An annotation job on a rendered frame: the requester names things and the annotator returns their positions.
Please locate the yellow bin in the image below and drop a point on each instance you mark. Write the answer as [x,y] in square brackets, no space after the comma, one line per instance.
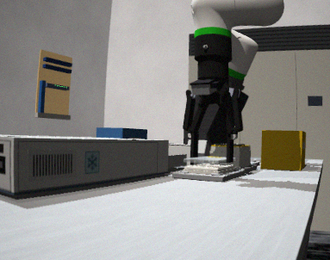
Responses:
[282,150]

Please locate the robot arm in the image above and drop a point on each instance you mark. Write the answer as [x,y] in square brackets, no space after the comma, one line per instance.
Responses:
[213,22]

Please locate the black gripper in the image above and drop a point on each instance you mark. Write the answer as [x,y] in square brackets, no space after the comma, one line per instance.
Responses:
[213,68]

